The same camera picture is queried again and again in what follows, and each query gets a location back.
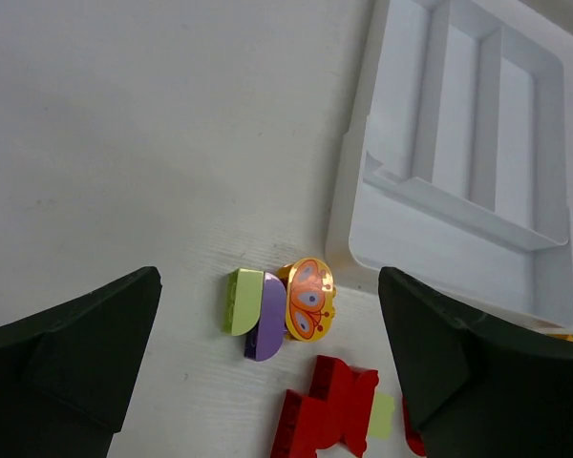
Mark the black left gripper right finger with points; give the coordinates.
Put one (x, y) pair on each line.
(476, 385)

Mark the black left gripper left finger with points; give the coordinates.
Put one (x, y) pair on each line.
(67, 374)

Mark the yellow butterfly print brick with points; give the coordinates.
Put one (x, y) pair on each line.
(310, 292)

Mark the lime green half-round brick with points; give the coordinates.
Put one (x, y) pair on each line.
(243, 301)

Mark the lavender half-round brick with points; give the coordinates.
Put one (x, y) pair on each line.
(265, 339)

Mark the red oval brick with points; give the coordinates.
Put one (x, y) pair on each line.
(413, 438)

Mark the lime green brick by red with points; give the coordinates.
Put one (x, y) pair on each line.
(381, 418)

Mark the red butterfly-shaped brick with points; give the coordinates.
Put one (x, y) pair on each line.
(336, 410)

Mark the white divided plastic tray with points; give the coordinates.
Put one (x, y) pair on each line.
(453, 168)

